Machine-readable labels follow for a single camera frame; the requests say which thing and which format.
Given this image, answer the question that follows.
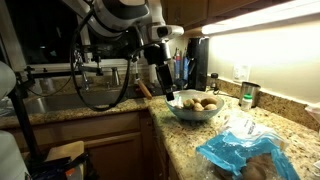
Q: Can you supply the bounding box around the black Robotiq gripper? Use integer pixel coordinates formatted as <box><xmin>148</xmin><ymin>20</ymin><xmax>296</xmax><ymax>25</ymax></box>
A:
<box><xmin>155</xmin><ymin>63</ymin><xmax>177</xmax><ymax>102</ymax></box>

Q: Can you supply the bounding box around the blue and clear plastic bag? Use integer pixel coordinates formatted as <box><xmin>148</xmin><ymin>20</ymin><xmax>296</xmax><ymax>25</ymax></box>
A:
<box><xmin>195</xmin><ymin>111</ymin><xmax>302</xmax><ymax>180</ymax></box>

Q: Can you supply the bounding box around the greenish brown potato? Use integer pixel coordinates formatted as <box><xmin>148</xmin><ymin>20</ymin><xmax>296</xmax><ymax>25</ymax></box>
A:
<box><xmin>182</xmin><ymin>98</ymin><xmax>196</xmax><ymax>110</ymax></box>

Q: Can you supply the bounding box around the clear glass bowl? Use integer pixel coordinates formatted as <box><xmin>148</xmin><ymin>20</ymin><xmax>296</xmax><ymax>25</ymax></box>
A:
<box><xmin>164</xmin><ymin>89</ymin><xmax>225</xmax><ymax>122</ymax></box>

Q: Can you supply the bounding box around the clear drinking glass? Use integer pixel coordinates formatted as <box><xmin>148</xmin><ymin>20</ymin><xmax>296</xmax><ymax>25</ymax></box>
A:
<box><xmin>39</xmin><ymin>77</ymin><xmax>56</xmax><ymax>95</ymax></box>

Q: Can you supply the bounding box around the dark bag with orange tag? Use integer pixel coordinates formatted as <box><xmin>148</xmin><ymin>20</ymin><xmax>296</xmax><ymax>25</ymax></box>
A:
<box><xmin>28</xmin><ymin>152</ymin><xmax>99</xmax><ymax>180</ymax></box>

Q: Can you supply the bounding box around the black dish tray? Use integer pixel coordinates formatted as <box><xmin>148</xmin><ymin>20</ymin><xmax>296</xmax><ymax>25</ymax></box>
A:
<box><xmin>126</xmin><ymin>83</ymin><xmax>178</xmax><ymax>99</ymax></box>

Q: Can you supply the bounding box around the white paper towel roll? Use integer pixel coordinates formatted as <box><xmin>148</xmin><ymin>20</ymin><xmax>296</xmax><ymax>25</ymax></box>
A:
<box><xmin>148</xmin><ymin>63</ymin><xmax>161</xmax><ymax>84</ymax></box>

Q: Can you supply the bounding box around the red and blue bottle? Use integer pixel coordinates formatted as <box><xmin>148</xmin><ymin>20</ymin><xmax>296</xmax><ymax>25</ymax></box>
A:
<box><xmin>173</xmin><ymin>48</ymin><xmax>183</xmax><ymax>81</ymax></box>

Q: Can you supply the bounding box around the white dish brush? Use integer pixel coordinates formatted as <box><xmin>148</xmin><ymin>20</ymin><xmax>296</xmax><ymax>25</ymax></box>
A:
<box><xmin>133</xmin><ymin>61</ymin><xmax>141</xmax><ymax>84</ymax></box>

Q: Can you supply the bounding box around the black coffee machine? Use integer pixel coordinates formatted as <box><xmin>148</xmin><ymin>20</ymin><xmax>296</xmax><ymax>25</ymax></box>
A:
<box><xmin>186</xmin><ymin>36</ymin><xmax>210</xmax><ymax>92</ymax></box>

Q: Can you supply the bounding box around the small jar with black lid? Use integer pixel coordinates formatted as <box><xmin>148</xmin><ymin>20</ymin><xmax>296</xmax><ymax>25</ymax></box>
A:
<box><xmin>210</xmin><ymin>72</ymin><xmax>220</xmax><ymax>91</ymax></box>

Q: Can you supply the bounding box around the steel soap dispenser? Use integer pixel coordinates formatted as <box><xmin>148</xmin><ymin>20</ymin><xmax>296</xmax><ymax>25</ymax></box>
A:
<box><xmin>110</xmin><ymin>66</ymin><xmax>121</xmax><ymax>88</ymax></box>

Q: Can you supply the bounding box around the wooden drawer front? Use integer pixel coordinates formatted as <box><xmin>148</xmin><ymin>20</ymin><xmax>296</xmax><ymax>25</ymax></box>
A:
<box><xmin>152</xmin><ymin>126</ymin><xmax>169</xmax><ymax>180</ymax></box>

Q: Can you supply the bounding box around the white bottle with green cap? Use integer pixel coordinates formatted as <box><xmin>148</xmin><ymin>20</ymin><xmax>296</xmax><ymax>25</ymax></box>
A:
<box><xmin>240</xmin><ymin>93</ymin><xmax>253</xmax><ymax>112</ymax></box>

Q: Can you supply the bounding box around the stainless steel canister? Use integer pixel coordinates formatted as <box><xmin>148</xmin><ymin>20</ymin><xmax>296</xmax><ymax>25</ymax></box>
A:
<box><xmin>239</xmin><ymin>81</ymin><xmax>262</xmax><ymax>108</ymax></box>

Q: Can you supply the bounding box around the wooden cabinet door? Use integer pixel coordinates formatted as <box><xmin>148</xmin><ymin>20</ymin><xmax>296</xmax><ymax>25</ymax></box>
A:
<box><xmin>83</xmin><ymin>132</ymin><xmax>145</xmax><ymax>180</ymax></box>

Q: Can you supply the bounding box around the wooden upper cabinet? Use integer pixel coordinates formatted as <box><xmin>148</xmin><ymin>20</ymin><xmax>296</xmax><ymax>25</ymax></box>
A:
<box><xmin>164</xmin><ymin>0</ymin><xmax>291</xmax><ymax>29</ymax></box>

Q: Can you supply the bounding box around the chrome kitchen faucet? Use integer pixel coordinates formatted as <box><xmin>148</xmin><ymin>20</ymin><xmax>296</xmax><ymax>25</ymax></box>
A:
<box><xmin>73</xmin><ymin>49</ymin><xmax>93</xmax><ymax>92</ymax></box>

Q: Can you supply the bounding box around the wooden sink front panel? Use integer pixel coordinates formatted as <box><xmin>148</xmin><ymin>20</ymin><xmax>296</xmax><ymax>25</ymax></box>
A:
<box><xmin>6</xmin><ymin>111</ymin><xmax>141</xmax><ymax>148</ymax></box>

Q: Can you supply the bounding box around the stainless steel sink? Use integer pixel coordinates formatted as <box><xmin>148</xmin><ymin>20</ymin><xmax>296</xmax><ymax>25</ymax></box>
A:
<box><xmin>23</xmin><ymin>89</ymin><xmax>129</xmax><ymax>116</ymax></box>

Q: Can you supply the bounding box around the under cabinet light strip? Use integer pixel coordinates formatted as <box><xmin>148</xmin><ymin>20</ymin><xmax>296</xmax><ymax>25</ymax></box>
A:
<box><xmin>201</xmin><ymin>0</ymin><xmax>320</xmax><ymax>36</ymax></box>

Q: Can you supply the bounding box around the tan cardboard box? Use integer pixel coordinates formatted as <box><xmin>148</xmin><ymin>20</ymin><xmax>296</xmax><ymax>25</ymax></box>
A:
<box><xmin>44</xmin><ymin>140</ymin><xmax>86</xmax><ymax>180</ymax></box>

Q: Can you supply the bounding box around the wooden handled tool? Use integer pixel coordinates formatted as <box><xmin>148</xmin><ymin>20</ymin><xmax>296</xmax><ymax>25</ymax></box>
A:
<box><xmin>135</xmin><ymin>78</ymin><xmax>153</xmax><ymax>100</ymax></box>

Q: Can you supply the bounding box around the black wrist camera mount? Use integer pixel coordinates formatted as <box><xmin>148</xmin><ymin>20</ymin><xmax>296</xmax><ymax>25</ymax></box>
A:
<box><xmin>142</xmin><ymin>41</ymin><xmax>173</xmax><ymax>66</ymax></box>

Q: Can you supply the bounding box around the white window frame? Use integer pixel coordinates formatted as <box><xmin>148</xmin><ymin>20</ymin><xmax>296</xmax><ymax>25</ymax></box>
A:
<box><xmin>0</xmin><ymin>0</ymin><xmax>148</xmax><ymax>73</ymax></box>

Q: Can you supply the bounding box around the white wall outlet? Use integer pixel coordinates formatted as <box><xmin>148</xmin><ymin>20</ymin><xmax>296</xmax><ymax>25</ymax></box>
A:
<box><xmin>232</xmin><ymin>64</ymin><xmax>251</xmax><ymax>83</ymax></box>

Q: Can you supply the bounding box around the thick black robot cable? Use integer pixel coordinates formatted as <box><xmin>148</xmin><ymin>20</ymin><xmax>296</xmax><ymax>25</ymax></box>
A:
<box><xmin>69</xmin><ymin>6</ymin><xmax>148</xmax><ymax>113</ymax></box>

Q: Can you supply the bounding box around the thin black cable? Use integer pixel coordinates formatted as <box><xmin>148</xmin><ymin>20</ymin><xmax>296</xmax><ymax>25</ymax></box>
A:
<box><xmin>26</xmin><ymin>64</ymin><xmax>81</xmax><ymax>98</ymax></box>

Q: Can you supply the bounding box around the black camera stand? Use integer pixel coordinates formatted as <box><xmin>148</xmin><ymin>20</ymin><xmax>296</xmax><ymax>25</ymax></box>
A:
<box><xmin>9</xmin><ymin>43</ymin><xmax>104</xmax><ymax>164</ymax></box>

